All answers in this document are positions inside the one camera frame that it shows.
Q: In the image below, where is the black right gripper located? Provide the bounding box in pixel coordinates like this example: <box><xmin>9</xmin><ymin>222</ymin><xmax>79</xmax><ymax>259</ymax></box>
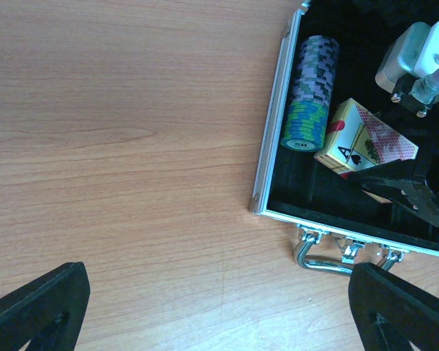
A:
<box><xmin>359</xmin><ymin>21</ymin><xmax>439</xmax><ymax>227</ymax></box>

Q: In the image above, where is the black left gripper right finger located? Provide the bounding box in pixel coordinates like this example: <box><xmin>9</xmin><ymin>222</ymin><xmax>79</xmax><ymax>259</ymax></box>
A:
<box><xmin>348</xmin><ymin>263</ymin><xmax>439</xmax><ymax>350</ymax></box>

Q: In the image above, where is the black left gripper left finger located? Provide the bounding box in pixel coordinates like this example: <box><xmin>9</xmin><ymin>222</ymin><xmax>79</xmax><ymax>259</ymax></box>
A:
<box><xmin>0</xmin><ymin>262</ymin><xmax>90</xmax><ymax>350</ymax></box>

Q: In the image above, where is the pink playing card deck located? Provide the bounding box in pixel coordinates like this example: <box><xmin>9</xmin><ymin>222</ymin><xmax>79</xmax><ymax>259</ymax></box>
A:
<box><xmin>314</xmin><ymin>98</ymin><xmax>419</xmax><ymax>178</ymax></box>

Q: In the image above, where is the aluminium poker case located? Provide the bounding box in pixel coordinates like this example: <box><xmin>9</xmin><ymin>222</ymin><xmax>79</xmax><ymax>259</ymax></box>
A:
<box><xmin>252</xmin><ymin>1</ymin><xmax>439</xmax><ymax>275</ymax></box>

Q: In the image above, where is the purple poker chip stack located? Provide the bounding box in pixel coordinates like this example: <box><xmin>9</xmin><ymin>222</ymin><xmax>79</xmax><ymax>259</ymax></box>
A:
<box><xmin>290</xmin><ymin>35</ymin><xmax>339</xmax><ymax>109</ymax></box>

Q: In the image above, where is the blue green chip stack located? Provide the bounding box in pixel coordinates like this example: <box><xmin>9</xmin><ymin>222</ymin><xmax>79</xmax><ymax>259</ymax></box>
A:
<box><xmin>280</xmin><ymin>101</ymin><xmax>329</xmax><ymax>152</ymax></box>

